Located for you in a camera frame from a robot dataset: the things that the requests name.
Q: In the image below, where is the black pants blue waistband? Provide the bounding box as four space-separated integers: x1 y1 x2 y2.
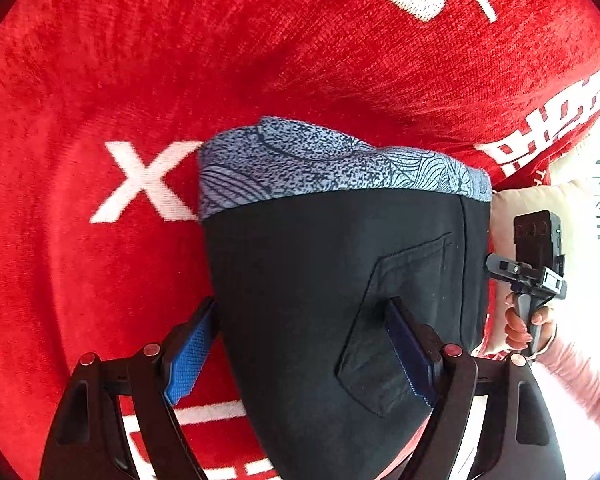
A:
198 117 492 479

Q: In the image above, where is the pink sleeved right forearm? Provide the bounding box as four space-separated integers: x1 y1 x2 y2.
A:
536 335 600 428

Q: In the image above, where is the right hand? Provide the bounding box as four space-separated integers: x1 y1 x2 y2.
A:
505 292 556 353

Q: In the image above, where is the red white patterned blanket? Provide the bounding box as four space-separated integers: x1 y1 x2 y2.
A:
0 0 600 479

